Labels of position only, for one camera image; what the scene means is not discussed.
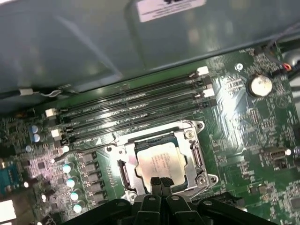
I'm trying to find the white case label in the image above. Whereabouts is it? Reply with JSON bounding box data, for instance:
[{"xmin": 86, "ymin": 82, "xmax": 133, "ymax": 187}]
[{"xmin": 136, "ymin": 0, "xmax": 207, "ymax": 23}]

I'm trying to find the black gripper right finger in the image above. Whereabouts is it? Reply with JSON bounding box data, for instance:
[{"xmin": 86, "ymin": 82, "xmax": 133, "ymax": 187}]
[{"xmin": 161, "ymin": 177, "xmax": 274, "ymax": 225}]

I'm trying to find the white-clipped RAM slot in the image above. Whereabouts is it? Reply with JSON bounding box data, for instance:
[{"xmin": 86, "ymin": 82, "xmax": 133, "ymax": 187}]
[
  {"xmin": 51, "ymin": 88, "xmax": 215, "ymax": 139},
  {"xmin": 45, "ymin": 66, "xmax": 210, "ymax": 118}
]

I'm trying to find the black-clipped RAM slot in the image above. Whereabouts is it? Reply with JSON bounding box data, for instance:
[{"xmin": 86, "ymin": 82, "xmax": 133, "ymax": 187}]
[
  {"xmin": 55, "ymin": 98, "xmax": 218, "ymax": 148},
  {"xmin": 55, "ymin": 77, "xmax": 211, "ymax": 127}
]

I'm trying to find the teal port connector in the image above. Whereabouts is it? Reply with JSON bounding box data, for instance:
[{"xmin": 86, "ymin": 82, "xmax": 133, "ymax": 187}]
[{"xmin": 0, "ymin": 164, "xmax": 24, "ymax": 195}]

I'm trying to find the green motherboard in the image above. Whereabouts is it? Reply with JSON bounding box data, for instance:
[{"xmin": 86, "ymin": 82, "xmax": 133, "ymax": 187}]
[{"xmin": 0, "ymin": 44, "xmax": 300, "ymax": 225}]

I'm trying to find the black open PC case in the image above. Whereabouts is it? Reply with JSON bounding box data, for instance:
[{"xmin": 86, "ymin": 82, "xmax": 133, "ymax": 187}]
[{"xmin": 0, "ymin": 0, "xmax": 300, "ymax": 113}]

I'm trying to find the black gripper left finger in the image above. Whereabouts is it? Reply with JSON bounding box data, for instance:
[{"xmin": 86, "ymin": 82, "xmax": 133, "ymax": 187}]
[{"xmin": 61, "ymin": 177, "xmax": 163, "ymax": 225}]

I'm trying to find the silver CPU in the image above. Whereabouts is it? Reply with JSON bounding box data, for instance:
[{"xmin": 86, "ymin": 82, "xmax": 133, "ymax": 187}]
[{"xmin": 133, "ymin": 137, "xmax": 191, "ymax": 195}]

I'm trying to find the fan wire with connector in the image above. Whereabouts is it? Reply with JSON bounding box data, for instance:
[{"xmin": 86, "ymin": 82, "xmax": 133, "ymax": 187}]
[{"xmin": 262, "ymin": 22, "xmax": 300, "ymax": 79}]

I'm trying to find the internal USB port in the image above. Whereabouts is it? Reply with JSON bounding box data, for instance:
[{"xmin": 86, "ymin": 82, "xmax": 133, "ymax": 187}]
[{"xmin": 262, "ymin": 150, "xmax": 287, "ymax": 170}]

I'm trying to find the wire locking lever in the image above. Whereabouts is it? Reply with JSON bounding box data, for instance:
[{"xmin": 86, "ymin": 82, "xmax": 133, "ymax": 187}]
[{"xmin": 50, "ymin": 139, "xmax": 118, "ymax": 164}]

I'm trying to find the grey square inductor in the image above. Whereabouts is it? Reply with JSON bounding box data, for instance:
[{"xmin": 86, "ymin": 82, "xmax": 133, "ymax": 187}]
[
  {"xmin": 83, "ymin": 163, "xmax": 99, "ymax": 174},
  {"xmin": 82, "ymin": 152, "xmax": 98, "ymax": 164},
  {"xmin": 85, "ymin": 173, "xmax": 101, "ymax": 185},
  {"xmin": 87, "ymin": 184, "xmax": 103, "ymax": 195},
  {"xmin": 89, "ymin": 194, "xmax": 105, "ymax": 204}
]

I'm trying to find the CPU socket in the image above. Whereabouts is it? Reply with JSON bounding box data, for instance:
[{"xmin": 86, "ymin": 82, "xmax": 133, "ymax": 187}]
[{"xmin": 104, "ymin": 120, "xmax": 220, "ymax": 200}]

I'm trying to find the coin cell battery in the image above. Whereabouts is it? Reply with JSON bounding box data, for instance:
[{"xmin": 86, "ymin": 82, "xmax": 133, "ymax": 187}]
[{"xmin": 247, "ymin": 73, "xmax": 274, "ymax": 97}]

